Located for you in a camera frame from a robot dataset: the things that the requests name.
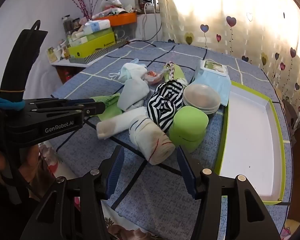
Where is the small yellow box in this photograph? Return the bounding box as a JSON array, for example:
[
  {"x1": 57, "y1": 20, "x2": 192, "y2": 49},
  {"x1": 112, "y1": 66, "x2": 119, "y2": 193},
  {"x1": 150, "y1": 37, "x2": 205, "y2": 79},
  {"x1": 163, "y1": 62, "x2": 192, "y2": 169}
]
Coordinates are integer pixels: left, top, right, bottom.
[{"x1": 47, "y1": 47, "x2": 59, "y2": 63}]

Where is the light green rounded case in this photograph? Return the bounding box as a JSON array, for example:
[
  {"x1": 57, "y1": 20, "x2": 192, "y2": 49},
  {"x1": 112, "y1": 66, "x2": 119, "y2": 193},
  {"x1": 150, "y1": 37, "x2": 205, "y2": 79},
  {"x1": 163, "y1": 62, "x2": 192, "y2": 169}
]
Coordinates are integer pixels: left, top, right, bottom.
[{"x1": 168, "y1": 105, "x2": 209, "y2": 153}]

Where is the orange plastic tray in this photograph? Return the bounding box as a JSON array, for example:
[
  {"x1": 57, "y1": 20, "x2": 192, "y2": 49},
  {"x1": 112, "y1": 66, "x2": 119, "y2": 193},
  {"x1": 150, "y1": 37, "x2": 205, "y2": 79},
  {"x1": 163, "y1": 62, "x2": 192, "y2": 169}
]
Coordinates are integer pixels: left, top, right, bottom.
[{"x1": 94, "y1": 12, "x2": 137, "y2": 27}]

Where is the white side table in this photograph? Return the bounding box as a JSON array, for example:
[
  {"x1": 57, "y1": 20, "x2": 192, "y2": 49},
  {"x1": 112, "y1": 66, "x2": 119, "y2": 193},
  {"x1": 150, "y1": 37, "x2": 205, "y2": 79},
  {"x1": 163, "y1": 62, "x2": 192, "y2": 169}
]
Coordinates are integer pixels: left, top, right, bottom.
[{"x1": 51, "y1": 59, "x2": 93, "y2": 68}]

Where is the wet wipes pack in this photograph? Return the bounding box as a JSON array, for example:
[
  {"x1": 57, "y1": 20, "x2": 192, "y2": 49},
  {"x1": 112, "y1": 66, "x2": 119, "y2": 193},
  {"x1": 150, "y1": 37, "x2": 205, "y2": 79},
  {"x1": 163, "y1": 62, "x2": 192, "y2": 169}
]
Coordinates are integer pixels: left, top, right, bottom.
[{"x1": 194, "y1": 59, "x2": 230, "y2": 80}]

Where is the blue white tissue pack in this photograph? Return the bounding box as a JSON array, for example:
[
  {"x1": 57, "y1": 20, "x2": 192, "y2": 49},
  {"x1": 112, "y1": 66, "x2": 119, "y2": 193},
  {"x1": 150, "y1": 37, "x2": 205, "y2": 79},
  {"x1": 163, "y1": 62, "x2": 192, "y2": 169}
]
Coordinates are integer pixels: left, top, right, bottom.
[{"x1": 83, "y1": 19, "x2": 111, "y2": 34}]

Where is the green cloth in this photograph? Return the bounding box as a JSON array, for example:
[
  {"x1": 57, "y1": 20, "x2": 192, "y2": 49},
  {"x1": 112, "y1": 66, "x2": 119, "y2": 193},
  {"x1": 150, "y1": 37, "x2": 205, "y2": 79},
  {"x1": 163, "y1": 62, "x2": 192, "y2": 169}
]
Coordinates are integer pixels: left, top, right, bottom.
[{"x1": 90, "y1": 93, "x2": 123, "y2": 122}]

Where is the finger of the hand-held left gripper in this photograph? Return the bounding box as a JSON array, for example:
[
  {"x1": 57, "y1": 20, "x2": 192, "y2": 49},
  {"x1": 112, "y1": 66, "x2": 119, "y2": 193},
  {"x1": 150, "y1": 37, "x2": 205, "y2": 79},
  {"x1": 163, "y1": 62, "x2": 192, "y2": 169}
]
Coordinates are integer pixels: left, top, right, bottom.
[
  {"x1": 27, "y1": 98, "x2": 98, "y2": 106},
  {"x1": 31, "y1": 102, "x2": 107, "y2": 121}
]

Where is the white box with green rim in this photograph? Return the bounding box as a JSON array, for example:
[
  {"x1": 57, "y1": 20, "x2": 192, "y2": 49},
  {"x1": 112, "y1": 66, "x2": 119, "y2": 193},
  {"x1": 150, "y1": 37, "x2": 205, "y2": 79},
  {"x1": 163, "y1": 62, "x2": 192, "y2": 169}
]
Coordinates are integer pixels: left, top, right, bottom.
[{"x1": 213, "y1": 81, "x2": 286, "y2": 206}]

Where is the black white striped cloth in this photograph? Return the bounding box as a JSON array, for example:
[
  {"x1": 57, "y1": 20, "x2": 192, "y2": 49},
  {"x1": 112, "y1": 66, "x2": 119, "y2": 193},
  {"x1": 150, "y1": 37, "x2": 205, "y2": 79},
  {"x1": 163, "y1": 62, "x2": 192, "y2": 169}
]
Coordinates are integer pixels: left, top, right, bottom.
[{"x1": 146, "y1": 79, "x2": 190, "y2": 133}]

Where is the person's left hand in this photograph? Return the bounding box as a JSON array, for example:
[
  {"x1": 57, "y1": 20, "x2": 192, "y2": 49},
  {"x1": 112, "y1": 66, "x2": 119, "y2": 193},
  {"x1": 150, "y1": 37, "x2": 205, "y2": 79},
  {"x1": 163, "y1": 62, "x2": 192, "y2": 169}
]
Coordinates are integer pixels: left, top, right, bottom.
[{"x1": 0, "y1": 145, "x2": 42, "y2": 178}]

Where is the black cable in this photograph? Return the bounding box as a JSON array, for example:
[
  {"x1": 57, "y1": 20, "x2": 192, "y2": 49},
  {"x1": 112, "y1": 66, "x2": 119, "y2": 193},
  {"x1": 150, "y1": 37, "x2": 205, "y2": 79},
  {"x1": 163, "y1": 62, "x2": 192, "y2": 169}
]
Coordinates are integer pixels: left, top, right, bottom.
[
  {"x1": 134, "y1": 15, "x2": 163, "y2": 42},
  {"x1": 125, "y1": 39, "x2": 157, "y2": 47}
]

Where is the red container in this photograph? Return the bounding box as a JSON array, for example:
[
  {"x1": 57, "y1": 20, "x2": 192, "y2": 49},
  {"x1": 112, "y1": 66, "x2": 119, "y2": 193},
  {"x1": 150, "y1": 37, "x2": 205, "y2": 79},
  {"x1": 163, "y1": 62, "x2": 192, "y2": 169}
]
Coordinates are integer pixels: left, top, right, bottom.
[{"x1": 57, "y1": 68, "x2": 73, "y2": 83}]

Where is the clear packet with orange contents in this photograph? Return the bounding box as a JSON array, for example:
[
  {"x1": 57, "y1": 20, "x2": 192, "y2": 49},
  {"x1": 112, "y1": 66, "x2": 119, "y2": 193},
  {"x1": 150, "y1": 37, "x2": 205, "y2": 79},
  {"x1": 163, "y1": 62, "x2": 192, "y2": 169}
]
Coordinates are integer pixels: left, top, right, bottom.
[{"x1": 143, "y1": 70, "x2": 163, "y2": 85}]

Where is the striped cardboard box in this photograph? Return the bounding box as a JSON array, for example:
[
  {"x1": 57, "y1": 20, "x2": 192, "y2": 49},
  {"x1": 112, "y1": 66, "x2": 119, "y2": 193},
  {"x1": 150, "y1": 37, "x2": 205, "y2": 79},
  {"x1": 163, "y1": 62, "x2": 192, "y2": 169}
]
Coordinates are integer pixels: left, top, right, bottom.
[{"x1": 69, "y1": 40, "x2": 130, "y2": 65}]

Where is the heart print curtain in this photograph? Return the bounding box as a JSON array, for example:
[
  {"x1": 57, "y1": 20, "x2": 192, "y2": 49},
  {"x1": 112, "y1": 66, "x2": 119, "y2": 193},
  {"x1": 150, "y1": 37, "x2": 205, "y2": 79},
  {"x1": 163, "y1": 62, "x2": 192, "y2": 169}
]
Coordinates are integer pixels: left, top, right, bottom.
[{"x1": 150, "y1": 0, "x2": 300, "y2": 130}]

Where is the blue hair tie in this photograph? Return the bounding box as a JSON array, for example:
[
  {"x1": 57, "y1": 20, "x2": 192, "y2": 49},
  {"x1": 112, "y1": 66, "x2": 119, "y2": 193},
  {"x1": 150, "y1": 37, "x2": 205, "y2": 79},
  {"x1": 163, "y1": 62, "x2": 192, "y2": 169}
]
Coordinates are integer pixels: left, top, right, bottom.
[{"x1": 0, "y1": 96, "x2": 25, "y2": 111}]

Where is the blue checked bed sheet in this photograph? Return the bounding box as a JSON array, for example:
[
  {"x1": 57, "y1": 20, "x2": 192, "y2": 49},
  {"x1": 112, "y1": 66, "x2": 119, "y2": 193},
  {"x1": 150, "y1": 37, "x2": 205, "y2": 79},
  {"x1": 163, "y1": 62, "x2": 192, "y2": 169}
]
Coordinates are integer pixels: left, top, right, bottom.
[{"x1": 49, "y1": 40, "x2": 294, "y2": 235}]

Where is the green cloth braided trim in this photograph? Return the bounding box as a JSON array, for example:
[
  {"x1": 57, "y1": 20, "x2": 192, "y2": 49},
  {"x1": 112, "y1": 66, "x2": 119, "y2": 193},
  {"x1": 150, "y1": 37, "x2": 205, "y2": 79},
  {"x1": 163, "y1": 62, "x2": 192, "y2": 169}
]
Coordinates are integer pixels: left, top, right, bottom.
[{"x1": 163, "y1": 61, "x2": 188, "y2": 87}]

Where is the pile of plastic packets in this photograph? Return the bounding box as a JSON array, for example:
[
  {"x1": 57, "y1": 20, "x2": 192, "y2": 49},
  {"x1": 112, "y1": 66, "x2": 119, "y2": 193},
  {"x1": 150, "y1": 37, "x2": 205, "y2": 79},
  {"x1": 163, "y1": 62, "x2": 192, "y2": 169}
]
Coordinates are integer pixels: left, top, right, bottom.
[{"x1": 91, "y1": 0, "x2": 137, "y2": 18}]

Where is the light grey sock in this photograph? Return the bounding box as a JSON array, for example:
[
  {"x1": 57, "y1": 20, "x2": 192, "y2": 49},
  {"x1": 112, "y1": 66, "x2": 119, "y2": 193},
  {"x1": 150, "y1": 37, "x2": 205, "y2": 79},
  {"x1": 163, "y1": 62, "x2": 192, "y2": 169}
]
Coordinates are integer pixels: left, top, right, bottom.
[{"x1": 117, "y1": 77, "x2": 150, "y2": 112}]

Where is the light blue plastic packet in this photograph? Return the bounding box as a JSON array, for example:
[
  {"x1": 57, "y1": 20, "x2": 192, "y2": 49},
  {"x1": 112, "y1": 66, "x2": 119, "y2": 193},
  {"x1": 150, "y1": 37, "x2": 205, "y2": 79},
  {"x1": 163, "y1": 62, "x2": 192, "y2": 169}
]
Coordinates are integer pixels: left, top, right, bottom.
[{"x1": 190, "y1": 75, "x2": 232, "y2": 107}]

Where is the wooden wardrobe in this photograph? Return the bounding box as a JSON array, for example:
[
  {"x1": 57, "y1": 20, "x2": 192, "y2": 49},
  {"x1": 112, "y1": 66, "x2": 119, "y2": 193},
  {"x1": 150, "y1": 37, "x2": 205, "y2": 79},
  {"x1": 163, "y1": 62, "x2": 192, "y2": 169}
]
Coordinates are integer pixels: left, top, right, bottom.
[{"x1": 281, "y1": 97, "x2": 300, "y2": 223}]

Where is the white and green flat box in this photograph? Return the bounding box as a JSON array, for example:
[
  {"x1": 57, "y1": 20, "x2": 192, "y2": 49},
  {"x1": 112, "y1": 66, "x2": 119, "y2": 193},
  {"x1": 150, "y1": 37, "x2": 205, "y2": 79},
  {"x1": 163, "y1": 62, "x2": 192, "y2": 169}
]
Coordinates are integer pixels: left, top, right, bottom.
[{"x1": 71, "y1": 27, "x2": 115, "y2": 46}]

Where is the white sock with stitching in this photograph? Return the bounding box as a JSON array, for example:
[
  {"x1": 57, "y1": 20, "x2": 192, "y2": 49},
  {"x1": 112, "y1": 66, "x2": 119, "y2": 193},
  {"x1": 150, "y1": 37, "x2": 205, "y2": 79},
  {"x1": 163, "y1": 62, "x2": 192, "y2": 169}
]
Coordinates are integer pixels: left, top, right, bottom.
[{"x1": 129, "y1": 115, "x2": 176, "y2": 165}]

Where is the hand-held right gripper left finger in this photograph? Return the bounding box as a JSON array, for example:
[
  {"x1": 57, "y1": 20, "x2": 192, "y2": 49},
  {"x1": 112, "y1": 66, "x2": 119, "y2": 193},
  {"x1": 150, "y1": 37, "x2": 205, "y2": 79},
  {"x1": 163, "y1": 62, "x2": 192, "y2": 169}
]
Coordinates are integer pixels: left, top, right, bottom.
[{"x1": 20, "y1": 145, "x2": 125, "y2": 240}]

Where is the green cardboard box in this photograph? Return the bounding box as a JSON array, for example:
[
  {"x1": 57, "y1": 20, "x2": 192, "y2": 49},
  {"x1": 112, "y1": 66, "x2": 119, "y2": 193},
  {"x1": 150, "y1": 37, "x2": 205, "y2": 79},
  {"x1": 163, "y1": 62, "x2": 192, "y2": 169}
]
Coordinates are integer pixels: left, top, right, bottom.
[{"x1": 68, "y1": 32, "x2": 116, "y2": 64}]

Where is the blue face mask bundle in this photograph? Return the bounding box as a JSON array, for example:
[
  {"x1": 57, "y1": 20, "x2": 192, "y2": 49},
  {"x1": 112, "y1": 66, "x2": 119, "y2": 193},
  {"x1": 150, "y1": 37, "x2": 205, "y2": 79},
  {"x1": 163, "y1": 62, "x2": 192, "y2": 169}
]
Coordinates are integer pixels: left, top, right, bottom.
[{"x1": 109, "y1": 59, "x2": 140, "y2": 84}]

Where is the white folded cloth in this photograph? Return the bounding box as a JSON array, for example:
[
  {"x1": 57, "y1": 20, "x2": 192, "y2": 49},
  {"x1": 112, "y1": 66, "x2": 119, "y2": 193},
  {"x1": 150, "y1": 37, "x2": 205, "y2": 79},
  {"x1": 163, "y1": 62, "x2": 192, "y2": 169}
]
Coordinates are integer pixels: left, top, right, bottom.
[{"x1": 121, "y1": 63, "x2": 148, "y2": 83}]

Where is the clear storage bin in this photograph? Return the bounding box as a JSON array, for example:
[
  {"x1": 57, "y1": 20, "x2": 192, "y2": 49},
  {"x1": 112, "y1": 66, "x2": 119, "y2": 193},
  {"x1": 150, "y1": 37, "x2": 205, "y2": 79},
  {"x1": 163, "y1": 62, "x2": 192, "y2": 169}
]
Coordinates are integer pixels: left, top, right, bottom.
[{"x1": 112, "y1": 21, "x2": 137, "y2": 43}]

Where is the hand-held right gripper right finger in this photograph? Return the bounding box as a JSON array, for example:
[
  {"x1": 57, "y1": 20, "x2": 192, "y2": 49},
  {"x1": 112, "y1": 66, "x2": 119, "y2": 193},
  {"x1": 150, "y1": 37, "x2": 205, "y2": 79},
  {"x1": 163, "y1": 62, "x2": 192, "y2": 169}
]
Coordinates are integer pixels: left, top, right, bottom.
[{"x1": 176, "y1": 146, "x2": 282, "y2": 240}]

